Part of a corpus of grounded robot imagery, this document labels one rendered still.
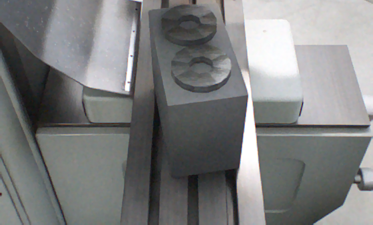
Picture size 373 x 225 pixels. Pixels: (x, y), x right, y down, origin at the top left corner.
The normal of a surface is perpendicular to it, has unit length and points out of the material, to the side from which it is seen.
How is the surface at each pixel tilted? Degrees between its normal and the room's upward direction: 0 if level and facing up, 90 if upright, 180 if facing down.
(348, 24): 0
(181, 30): 0
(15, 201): 89
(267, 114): 90
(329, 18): 0
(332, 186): 90
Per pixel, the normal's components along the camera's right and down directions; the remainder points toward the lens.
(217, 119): 0.17, 0.74
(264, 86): -0.01, -0.66
